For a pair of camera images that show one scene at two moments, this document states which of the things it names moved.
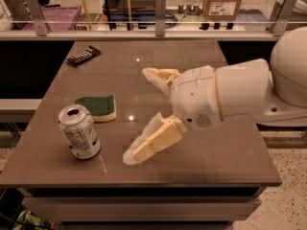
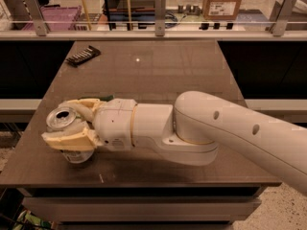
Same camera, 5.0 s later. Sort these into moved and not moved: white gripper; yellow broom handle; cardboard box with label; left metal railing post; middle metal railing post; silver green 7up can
Moved: white gripper; silver green 7up can
Not moved: yellow broom handle; cardboard box with label; middle metal railing post; left metal railing post
